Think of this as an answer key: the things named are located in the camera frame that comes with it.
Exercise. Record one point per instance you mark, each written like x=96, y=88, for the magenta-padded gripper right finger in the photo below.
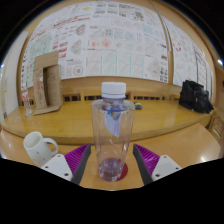
x=165, y=165

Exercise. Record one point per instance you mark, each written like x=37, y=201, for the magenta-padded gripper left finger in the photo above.
x=57, y=165

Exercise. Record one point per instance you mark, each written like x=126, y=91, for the clear plastic bottle white cap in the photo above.
x=113, y=133

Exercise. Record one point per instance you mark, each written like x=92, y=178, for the white ceramic mug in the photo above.
x=36, y=148

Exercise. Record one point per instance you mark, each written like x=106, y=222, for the flat round red coaster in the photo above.
x=124, y=171

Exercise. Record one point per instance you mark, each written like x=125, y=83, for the wooden chair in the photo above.
x=218, y=125

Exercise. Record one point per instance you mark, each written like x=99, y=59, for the small clear plastic bottle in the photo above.
x=26, y=101

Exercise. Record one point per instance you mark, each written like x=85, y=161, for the black bag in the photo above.
x=195, y=96

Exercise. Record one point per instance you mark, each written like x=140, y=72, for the brown cardboard stand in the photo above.
x=53, y=90

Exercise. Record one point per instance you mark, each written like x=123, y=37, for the tall white cabinet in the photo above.
x=9, y=86

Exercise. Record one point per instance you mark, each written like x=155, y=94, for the narrow printed wall poster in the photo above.
x=186, y=53

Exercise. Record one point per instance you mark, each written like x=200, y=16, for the large printed wall poster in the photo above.
x=110, y=40

